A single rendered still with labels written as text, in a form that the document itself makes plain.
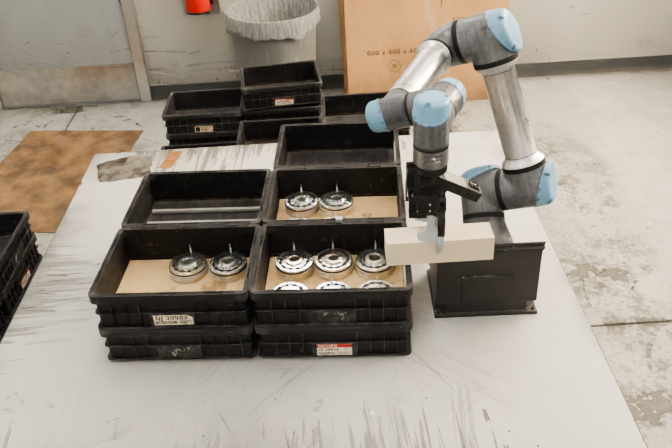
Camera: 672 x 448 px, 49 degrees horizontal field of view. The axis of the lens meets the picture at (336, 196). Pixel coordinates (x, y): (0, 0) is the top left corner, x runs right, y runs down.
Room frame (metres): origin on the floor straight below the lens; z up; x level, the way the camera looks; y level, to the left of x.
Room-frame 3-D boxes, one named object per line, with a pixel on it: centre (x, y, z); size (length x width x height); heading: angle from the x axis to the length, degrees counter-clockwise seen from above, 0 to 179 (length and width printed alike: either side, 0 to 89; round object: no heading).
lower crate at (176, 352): (1.54, 0.42, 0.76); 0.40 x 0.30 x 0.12; 87
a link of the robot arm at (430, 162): (1.34, -0.20, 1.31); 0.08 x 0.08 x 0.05
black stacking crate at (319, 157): (2.12, -0.02, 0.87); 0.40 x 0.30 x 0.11; 87
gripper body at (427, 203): (1.34, -0.20, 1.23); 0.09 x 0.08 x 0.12; 90
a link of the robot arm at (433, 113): (1.35, -0.21, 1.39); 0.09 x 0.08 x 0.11; 155
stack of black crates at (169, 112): (3.48, 0.64, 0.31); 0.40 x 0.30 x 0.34; 90
